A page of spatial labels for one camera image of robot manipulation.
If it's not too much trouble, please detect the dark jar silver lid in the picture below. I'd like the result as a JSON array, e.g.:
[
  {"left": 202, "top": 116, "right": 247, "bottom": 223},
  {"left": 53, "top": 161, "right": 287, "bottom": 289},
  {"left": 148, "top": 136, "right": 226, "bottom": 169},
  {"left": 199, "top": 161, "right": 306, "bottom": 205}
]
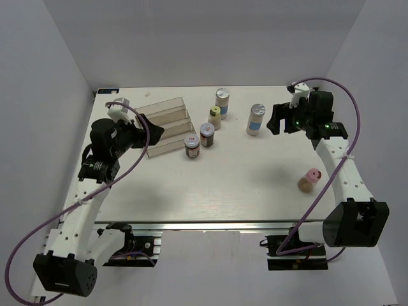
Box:
[{"left": 200, "top": 122, "right": 215, "bottom": 147}]

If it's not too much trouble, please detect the pink lid spice bottle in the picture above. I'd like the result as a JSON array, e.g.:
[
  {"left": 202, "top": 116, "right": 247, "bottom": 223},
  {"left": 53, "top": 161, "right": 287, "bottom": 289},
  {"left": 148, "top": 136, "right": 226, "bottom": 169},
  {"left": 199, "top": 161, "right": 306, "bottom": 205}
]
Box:
[{"left": 297, "top": 168, "right": 322, "bottom": 193}]

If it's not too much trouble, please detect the tall silver lid shaker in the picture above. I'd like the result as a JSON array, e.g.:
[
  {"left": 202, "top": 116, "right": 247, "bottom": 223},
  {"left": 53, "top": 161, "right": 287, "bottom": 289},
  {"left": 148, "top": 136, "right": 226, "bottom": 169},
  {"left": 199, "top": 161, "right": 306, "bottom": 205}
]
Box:
[{"left": 215, "top": 87, "right": 230, "bottom": 120}]

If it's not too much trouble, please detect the dark jar red label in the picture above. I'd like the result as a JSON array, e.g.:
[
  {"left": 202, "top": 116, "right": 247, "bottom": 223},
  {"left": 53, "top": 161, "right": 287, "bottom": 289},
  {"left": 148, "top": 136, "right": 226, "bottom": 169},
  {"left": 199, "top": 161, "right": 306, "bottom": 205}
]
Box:
[{"left": 184, "top": 134, "right": 200, "bottom": 158}]

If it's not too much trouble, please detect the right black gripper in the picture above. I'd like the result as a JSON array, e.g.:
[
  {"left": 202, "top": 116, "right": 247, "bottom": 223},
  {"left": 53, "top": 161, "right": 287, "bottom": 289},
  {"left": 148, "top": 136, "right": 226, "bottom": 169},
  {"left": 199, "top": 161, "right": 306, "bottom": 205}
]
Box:
[{"left": 266, "top": 98, "right": 314, "bottom": 135}]

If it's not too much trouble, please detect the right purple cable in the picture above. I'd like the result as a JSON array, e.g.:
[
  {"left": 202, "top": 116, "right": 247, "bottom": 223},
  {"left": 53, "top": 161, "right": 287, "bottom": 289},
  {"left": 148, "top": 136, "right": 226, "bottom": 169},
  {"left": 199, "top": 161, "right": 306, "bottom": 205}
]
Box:
[{"left": 275, "top": 77, "right": 361, "bottom": 263}]

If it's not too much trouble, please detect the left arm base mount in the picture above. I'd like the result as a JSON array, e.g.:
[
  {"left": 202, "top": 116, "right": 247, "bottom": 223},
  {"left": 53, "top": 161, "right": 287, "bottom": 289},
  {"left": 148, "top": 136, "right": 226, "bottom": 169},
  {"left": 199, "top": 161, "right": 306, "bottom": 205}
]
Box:
[{"left": 89, "top": 222, "right": 159, "bottom": 267}]

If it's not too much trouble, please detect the blue corner sticker left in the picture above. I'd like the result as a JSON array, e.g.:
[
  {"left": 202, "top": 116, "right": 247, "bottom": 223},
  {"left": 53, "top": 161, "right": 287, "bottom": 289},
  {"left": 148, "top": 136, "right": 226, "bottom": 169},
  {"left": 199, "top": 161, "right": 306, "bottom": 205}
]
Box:
[{"left": 97, "top": 88, "right": 119, "bottom": 94}]

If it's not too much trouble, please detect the silver lid blue-label shaker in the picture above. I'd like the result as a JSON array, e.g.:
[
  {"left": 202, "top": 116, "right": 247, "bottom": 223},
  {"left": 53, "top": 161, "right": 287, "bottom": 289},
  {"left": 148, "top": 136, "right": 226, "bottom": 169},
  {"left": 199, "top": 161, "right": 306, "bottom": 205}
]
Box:
[{"left": 246, "top": 103, "right": 266, "bottom": 136}]

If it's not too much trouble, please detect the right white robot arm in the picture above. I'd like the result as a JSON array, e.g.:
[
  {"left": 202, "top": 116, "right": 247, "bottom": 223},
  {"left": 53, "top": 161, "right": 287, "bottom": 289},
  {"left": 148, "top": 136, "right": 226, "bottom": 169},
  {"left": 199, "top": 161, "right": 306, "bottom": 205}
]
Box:
[{"left": 267, "top": 91, "right": 390, "bottom": 256}]

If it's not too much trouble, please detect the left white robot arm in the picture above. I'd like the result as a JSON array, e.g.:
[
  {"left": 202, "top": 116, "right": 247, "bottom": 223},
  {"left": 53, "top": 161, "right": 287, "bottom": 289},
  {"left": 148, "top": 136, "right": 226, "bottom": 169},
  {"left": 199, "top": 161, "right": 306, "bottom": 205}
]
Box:
[{"left": 33, "top": 115, "right": 164, "bottom": 297}]

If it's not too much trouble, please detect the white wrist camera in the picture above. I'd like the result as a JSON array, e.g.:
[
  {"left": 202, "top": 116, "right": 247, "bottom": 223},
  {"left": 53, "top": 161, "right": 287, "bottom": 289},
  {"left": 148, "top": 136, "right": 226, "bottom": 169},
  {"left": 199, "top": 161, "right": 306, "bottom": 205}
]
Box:
[
  {"left": 107, "top": 98, "right": 131, "bottom": 124},
  {"left": 286, "top": 82, "right": 310, "bottom": 108}
]

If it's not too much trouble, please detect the yellow lid spice bottle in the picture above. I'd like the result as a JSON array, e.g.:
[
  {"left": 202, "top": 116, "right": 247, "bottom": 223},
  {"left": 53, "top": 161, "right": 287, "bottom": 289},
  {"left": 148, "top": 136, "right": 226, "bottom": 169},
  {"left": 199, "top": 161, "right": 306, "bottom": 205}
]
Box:
[{"left": 208, "top": 106, "right": 221, "bottom": 130}]

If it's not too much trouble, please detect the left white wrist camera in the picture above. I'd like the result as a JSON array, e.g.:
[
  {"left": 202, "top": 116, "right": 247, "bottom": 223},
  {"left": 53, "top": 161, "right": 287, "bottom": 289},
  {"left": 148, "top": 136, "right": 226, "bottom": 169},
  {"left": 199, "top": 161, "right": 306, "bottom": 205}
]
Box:
[{"left": 107, "top": 98, "right": 131, "bottom": 124}]

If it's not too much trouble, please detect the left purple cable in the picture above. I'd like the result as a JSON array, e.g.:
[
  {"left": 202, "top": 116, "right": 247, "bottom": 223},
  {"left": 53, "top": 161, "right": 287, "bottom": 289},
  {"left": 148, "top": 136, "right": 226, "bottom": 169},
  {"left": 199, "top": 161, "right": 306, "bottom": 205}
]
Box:
[{"left": 4, "top": 101, "right": 151, "bottom": 304}]

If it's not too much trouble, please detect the purple cable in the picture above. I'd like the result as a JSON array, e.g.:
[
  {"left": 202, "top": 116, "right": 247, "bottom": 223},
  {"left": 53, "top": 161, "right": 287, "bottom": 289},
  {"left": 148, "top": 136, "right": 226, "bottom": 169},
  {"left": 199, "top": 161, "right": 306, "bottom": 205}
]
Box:
[
  {"left": 275, "top": 77, "right": 361, "bottom": 263},
  {"left": 4, "top": 101, "right": 151, "bottom": 304}
]

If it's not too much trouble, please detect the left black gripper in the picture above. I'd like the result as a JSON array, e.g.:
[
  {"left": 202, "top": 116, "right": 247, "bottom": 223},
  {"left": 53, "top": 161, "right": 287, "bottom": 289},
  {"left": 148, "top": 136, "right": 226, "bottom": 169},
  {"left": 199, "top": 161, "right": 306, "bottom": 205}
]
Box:
[{"left": 110, "top": 113, "right": 164, "bottom": 158}]

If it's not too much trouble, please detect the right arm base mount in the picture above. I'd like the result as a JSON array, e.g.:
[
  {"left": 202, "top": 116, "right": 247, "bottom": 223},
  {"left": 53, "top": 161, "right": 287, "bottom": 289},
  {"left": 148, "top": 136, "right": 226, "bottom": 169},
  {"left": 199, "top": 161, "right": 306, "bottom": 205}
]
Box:
[{"left": 259, "top": 222, "right": 328, "bottom": 272}]

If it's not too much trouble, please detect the clear tiered acrylic rack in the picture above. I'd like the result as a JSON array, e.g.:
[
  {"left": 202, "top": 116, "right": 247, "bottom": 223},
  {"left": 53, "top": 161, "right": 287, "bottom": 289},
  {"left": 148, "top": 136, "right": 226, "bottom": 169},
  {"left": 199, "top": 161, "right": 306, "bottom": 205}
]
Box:
[{"left": 136, "top": 97, "right": 196, "bottom": 158}]

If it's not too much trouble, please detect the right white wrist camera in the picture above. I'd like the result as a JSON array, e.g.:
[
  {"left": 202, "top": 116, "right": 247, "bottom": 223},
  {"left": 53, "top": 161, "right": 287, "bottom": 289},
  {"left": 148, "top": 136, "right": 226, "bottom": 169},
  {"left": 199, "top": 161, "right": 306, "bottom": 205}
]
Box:
[{"left": 286, "top": 82, "right": 310, "bottom": 108}]

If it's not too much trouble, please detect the aluminium table front rail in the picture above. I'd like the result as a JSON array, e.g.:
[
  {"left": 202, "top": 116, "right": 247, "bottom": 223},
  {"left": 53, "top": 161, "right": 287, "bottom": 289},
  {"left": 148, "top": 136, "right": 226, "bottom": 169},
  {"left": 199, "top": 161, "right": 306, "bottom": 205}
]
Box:
[{"left": 92, "top": 221, "right": 326, "bottom": 233}]

